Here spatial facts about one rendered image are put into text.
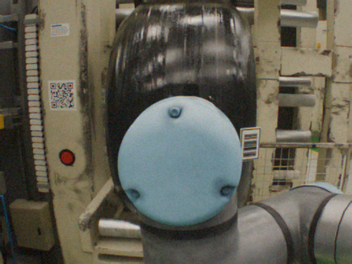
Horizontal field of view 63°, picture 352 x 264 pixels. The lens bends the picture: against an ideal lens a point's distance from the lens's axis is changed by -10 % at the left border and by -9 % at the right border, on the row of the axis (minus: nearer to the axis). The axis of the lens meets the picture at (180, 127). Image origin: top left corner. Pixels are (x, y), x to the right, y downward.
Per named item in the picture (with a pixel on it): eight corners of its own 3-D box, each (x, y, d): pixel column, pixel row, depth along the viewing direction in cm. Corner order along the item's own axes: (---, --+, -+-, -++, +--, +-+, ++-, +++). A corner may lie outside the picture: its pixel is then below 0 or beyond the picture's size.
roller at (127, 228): (99, 216, 78) (99, 232, 78) (93, 218, 74) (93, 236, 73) (237, 222, 75) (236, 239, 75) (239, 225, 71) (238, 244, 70)
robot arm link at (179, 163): (117, 243, 18) (102, 102, 17) (148, 190, 29) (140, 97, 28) (249, 240, 18) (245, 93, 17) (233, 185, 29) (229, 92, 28)
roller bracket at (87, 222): (82, 254, 71) (76, 218, 69) (121, 190, 110) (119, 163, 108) (95, 255, 71) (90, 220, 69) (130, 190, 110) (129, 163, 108)
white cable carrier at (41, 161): (38, 191, 82) (24, 15, 72) (46, 184, 87) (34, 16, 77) (51, 192, 82) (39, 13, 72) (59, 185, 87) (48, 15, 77)
